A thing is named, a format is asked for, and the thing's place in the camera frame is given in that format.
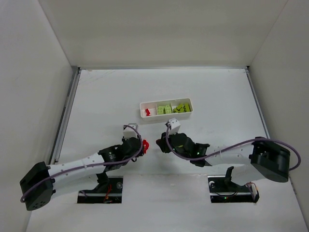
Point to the white three-compartment tray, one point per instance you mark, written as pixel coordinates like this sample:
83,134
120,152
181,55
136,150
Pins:
155,111

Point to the lime green lego stack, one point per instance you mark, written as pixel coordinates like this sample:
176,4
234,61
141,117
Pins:
186,108

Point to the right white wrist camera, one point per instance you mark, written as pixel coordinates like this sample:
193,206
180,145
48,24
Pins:
173,126

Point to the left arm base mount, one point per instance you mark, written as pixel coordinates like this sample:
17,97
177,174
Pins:
107,192

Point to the red lego cluster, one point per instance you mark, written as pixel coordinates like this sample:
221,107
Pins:
145,146

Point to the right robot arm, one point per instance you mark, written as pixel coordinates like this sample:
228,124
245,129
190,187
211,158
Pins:
256,159

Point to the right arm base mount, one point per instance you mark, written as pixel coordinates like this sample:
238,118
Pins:
223,190

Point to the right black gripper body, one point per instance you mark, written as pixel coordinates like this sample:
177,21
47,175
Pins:
166,142

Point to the pale green lego brick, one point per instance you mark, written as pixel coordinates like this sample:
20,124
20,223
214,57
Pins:
160,110

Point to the lime green lego brick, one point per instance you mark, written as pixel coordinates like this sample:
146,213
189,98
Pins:
179,109

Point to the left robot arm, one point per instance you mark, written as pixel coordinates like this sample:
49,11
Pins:
44,182

